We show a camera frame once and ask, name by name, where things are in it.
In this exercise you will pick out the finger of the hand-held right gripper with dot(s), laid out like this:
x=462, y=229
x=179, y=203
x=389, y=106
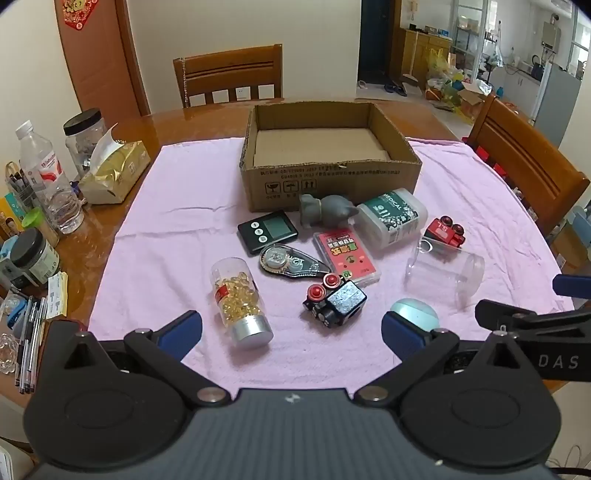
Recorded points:
x=572, y=285
x=531, y=318

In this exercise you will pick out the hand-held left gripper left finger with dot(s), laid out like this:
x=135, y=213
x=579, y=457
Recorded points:
x=180, y=332

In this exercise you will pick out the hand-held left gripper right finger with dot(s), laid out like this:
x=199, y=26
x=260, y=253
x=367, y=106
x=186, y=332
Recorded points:
x=400, y=334

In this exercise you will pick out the teal round case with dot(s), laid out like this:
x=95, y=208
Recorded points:
x=418, y=314

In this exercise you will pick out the black toy car red wheels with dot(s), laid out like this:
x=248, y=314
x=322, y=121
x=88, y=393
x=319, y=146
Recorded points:
x=344, y=300

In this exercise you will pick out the bottle of golden capsules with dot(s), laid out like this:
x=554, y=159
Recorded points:
x=240, y=300

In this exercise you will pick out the red wooden toy train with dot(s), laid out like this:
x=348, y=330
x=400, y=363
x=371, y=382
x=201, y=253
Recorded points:
x=443, y=233

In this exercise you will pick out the clear correction tape dispenser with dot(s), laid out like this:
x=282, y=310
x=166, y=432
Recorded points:
x=286, y=264

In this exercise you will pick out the cardboard box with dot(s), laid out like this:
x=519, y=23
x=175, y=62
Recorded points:
x=475, y=99
x=323, y=184

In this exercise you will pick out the clear plastic jar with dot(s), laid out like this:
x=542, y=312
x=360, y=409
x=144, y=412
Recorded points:
x=443, y=274

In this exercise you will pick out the pink towel cloth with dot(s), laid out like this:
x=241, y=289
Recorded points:
x=152, y=258

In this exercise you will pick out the pink card deck box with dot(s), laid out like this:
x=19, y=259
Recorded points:
x=348, y=258

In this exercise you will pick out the white bottle with green label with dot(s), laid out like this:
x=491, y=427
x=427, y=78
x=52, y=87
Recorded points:
x=390, y=219

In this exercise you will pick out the small white paper box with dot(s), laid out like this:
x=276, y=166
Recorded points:
x=57, y=295

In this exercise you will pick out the wooden chair with grooved back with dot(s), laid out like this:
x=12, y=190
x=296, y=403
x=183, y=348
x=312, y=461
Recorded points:
x=526, y=157

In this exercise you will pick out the black digital timer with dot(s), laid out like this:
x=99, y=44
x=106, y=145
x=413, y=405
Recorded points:
x=272, y=228

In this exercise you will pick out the grey cat figure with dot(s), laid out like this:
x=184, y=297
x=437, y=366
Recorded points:
x=328, y=210

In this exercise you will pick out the bundle of pens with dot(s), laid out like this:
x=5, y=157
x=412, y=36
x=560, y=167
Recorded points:
x=28, y=346

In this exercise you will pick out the dark jar with black lid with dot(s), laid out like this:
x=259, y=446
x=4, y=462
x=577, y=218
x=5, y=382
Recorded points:
x=34, y=258

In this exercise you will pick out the golden tissue box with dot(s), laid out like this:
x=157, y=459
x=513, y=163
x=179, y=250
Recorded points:
x=115, y=170

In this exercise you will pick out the green capped container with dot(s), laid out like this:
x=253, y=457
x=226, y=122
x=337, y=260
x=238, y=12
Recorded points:
x=39, y=221

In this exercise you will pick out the grey refrigerator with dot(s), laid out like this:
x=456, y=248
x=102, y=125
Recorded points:
x=556, y=101

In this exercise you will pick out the clear plastic water bottle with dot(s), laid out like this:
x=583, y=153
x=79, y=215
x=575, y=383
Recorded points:
x=48, y=180

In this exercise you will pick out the cardboard box on floor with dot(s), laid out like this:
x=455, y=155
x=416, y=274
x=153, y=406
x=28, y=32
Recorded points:
x=475, y=99

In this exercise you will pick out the pen holder with pens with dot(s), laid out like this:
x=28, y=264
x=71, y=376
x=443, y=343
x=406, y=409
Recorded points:
x=18, y=184

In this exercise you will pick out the glass jar with black lid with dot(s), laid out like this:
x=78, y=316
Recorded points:
x=83, y=134

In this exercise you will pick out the dark slippers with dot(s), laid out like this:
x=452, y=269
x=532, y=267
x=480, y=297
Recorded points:
x=396, y=87

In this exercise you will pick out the pile of yellow plastic bags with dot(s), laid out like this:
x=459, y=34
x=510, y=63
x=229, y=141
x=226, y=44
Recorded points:
x=438, y=69

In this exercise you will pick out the wooden chair with slatted back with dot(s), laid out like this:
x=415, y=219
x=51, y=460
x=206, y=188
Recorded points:
x=228, y=69

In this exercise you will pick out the wooden cabinet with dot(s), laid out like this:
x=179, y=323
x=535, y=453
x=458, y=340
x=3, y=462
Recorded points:
x=415, y=53

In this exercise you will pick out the brown wooden door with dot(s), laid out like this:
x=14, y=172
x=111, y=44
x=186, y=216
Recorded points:
x=106, y=60

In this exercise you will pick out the dark entrance door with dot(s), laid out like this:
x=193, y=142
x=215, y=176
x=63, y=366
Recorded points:
x=375, y=41

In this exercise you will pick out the red door decoration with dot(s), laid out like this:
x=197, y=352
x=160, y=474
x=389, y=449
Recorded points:
x=78, y=11

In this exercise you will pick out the wall water heater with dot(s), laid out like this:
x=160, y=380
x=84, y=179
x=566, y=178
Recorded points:
x=551, y=34

